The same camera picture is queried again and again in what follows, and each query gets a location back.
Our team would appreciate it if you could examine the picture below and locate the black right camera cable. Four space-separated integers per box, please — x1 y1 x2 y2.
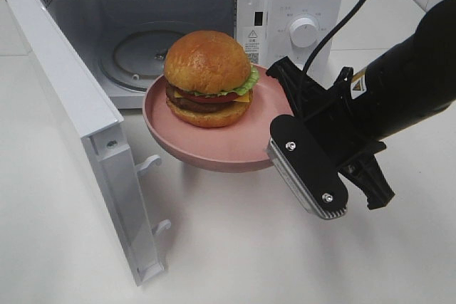
297 0 403 120

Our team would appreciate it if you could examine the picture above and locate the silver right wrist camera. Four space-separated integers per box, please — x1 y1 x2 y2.
266 115 348 220

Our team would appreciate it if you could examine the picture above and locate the upper white power knob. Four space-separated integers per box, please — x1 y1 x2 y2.
289 16 318 48

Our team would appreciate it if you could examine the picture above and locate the burger with lettuce and cheese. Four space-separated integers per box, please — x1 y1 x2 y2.
164 30 260 128

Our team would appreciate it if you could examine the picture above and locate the pink round plate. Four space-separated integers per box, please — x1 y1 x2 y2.
142 65 291 173

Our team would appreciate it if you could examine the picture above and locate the white microwave door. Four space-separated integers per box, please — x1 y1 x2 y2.
5 0 170 285

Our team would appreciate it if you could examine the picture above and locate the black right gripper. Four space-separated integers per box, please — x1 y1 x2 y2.
266 56 395 210

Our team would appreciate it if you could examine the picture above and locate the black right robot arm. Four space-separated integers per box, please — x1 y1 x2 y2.
266 0 455 219

